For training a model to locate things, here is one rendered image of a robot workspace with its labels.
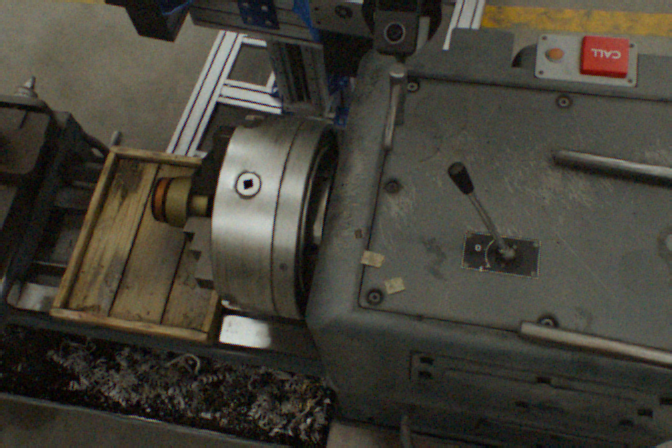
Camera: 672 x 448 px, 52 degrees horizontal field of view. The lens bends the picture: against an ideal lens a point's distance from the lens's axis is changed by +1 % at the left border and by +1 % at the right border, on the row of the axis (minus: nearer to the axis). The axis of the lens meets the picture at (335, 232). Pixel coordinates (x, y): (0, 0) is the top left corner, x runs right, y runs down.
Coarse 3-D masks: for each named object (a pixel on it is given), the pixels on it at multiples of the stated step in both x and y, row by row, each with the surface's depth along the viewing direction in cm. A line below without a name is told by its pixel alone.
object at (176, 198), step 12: (168, 180) 110; (180, 180) 109; (156, 192) 109; (168, 192) 108; (180, 192) 108; (156, 204) 109; (168, 204) 108; (180, 204) 107; (192, 204) 108; (204, 204) 108; (156, 216) 110; (168, 216) 109; (180, 216) 108; (204, 216) 109
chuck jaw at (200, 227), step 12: (192, 216) 108; (192, 228) 107; (204, 228) 107; (192, 240) 106; (204, 240) 106; (192, 252) 106; (204, 252) 105; (204, 264) 104; (204, 276) 103; (228, 300) 104
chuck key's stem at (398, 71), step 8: (392, 64) 84; (400, 64) 84; (392, 72) 84; (400, 72) 83; (392, 80) 84; (400, 80) 84; (400, 96) 87; (400, 104) 89; (400, 112) 91; (400, 120) 93
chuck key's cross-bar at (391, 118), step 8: (392, 88) 85; (400, 88) 85; (392, 96) 84; (392, 104) 83; (392, 112) 83; (392, 120) 83; (392, 128) 82; (384, 136) 82; (392, 136) 82; (384, 144) 81; (392, 144) 82
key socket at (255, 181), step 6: (246, 174) 95; (252, 174) 95; (240, 180) 95; (246, 180) 95; (252, 180) 95; (258, 180) 94; (240, 186) 95; (246, 186) 97; (252, 186) 97; (258, 186) 94; (240, 192) 94; (246, 192) 94; (252, 192) 94
